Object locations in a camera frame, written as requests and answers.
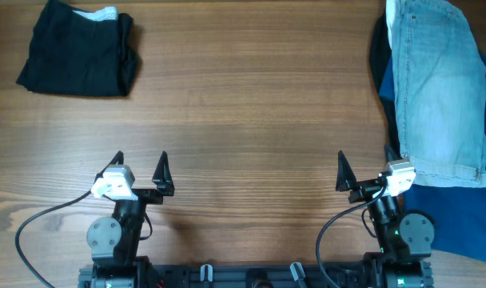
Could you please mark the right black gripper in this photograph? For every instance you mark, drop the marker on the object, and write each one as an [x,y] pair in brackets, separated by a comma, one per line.
[347,181]

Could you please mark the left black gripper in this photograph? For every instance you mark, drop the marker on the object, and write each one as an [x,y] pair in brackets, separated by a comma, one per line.
[161,179]

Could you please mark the light blue denim shorts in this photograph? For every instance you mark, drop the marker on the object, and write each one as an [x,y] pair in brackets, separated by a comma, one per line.
[440,94]

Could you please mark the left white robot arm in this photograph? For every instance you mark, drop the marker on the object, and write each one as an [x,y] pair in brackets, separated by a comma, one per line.
[114,240]

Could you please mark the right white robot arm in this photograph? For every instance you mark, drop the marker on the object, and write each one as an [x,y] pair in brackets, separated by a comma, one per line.
[404,237]

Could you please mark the dark blue t-shirt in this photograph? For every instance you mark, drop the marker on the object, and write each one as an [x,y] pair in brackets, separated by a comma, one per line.
[459,215]

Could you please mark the black garment under shirt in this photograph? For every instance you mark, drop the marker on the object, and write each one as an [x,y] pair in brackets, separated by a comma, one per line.
[380,61]

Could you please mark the folded black garment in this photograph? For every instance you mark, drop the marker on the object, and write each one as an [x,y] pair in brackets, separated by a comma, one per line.
[76,52]

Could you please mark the white garment at edge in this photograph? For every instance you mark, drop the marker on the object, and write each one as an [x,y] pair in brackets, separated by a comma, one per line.
[390,16]

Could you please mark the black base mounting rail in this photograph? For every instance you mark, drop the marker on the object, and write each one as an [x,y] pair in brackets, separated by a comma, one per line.
[247,276]

